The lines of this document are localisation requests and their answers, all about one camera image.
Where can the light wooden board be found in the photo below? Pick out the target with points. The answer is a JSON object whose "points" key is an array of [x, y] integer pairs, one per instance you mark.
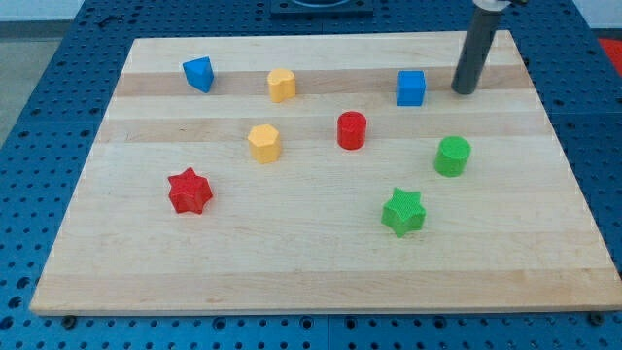
{"points": [[303, 234]]}

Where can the yellow hexagon block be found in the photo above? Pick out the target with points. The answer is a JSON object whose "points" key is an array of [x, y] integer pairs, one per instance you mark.
{"points": [[265, 143]]}

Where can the red cylinder block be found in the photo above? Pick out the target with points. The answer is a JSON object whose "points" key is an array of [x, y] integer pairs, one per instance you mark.
{"points": [[351, 130]]}

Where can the yellow heart block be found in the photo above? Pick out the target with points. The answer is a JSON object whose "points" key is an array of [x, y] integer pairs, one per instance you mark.
{"points": [[281, 84]]}

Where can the green star block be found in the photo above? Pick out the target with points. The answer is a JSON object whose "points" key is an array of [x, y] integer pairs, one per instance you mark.
{"points": [[404, 212]]}

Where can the red star block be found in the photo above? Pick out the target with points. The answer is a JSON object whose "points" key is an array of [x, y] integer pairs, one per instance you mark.
{"points": [[189, 192]]}

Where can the blue cube block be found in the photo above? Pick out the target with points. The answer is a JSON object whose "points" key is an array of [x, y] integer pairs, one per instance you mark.
{"points": [[411, 88]]}

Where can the green cylinder block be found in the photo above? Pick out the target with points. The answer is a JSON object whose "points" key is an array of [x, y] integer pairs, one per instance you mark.
{"points": [[452, 155]]}

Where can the blue triangle block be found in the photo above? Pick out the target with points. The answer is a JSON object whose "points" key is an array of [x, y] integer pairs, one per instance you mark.
{"points": [[199, 73]]}

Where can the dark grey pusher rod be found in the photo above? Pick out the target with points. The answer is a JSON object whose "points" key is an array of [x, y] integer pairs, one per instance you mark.
{"points": [[476, 46]]}

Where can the red object at edge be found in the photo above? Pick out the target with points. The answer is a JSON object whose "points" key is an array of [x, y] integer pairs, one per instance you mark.
{"points": [[613, 50]]}

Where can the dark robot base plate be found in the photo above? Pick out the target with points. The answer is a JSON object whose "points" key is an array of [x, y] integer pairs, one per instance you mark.
{"points": [[320, 8]]}

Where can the silver rod mount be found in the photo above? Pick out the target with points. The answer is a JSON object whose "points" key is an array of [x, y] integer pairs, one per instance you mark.
{"points": [[498, 5]]}

